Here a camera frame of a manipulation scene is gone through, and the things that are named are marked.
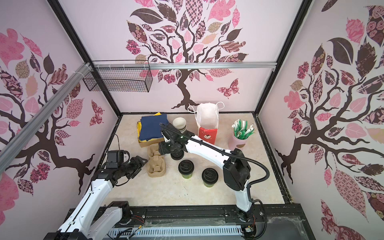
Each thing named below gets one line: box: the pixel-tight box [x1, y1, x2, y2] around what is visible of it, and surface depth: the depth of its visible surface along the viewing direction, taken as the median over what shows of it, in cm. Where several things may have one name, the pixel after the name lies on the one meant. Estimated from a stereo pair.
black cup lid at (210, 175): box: [201, 167, 219, 185], surface depth 77 cm
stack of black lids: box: [170, 149, 184, 160], surface depth 96 cm
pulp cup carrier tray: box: [146, 143, 166, 178], surface depth 89 cm
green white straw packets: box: [231, 119, 255, 140], surface depth 89 cm
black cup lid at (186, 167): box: [178, 159, 195, 176], surface depth 81 cm
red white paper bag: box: [196, 102, 219, 145], surface depth 94 cm
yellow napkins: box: [137, 112, 162, 143], surface depth 108 cm
